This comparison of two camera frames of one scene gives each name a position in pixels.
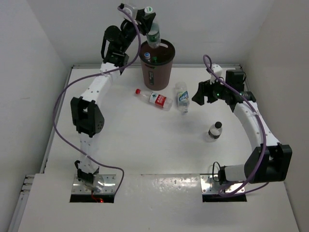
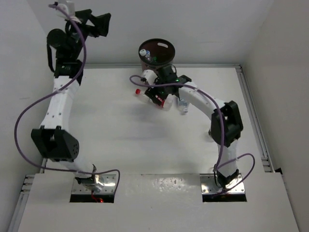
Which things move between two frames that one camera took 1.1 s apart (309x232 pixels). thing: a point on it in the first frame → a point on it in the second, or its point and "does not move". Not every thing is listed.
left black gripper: [147, 21] → [101, 22]
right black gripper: [204, 89] → [152, 93]
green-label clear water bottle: [153, 37] → [147, 56]
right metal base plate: [210, 184] does not move
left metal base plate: [108, 186] does not move
